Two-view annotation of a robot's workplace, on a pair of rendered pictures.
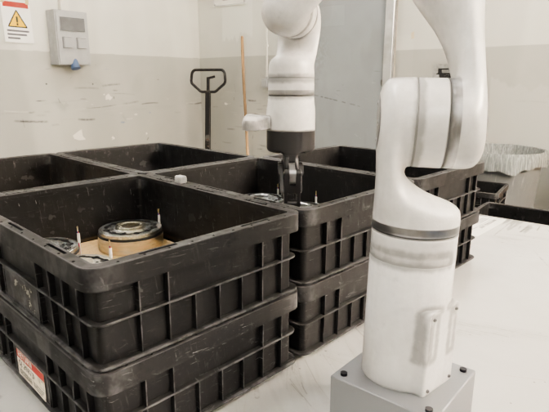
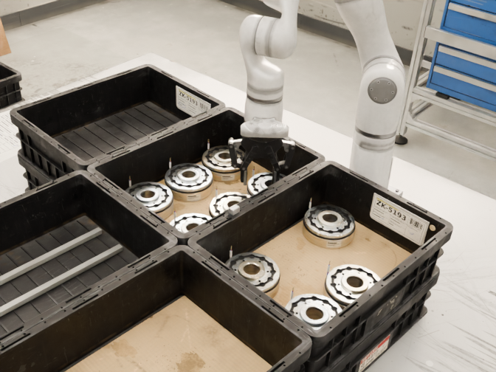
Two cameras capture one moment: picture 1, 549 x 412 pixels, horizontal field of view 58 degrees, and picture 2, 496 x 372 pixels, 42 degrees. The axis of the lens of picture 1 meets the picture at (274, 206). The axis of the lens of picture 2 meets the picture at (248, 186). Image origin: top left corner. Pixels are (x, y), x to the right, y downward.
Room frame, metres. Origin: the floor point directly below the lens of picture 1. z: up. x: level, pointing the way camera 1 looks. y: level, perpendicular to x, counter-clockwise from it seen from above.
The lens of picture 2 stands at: (0.83, 1.09, 1.65)
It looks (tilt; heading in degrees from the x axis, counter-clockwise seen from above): 35 degrees down; 268
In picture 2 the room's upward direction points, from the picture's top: 4 degrees clockwise
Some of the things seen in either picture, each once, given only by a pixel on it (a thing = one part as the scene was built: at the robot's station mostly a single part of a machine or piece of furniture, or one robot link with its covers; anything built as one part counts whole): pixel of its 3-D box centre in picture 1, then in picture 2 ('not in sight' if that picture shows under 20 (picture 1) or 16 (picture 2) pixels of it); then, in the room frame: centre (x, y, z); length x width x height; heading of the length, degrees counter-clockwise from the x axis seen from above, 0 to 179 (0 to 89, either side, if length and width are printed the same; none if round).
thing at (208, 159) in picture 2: not in sight; (224, 158); (0.85, -0.13, 0.86); 0.10 x 0.10 x 0.01
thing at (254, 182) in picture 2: not in sight; (271, 186); (0.75, -0.03, 0.86); 0.10 x 0.10 x 0.01
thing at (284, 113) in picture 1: (278, 109); (264, 109); (0.78, -0.01, 1.05); 0.11 x 0.09 x 0.06; 91
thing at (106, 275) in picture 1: (124, 213); (323, 238); (0.67, 0.21, 0.92); 0.40 x 0.30 x 0.02; 46
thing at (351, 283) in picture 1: (275, 266); not in sight; (0.88, 0.00, 0.76); 0.40 x 0.30 x 0.12; 46
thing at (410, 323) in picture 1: (407, 302); (370, 162); (0.52, -0.15, 0.85); 0.09 x 0.09 x 0.17; 43
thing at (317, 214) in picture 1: (275, 183); (209, 167); (0.88, 0.00, 0.92); 0.40 x 0.30 x 0.02; 46
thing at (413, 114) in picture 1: (419, 161); (380, 99); (0.52, -0.15, 1.01); 0.09 x 0.09 x 0.17; 78
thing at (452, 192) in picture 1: (368, 186); (122, 131); (1.10, -0.21, 0.87); 0.40 x 0.30 x 0.11; 46
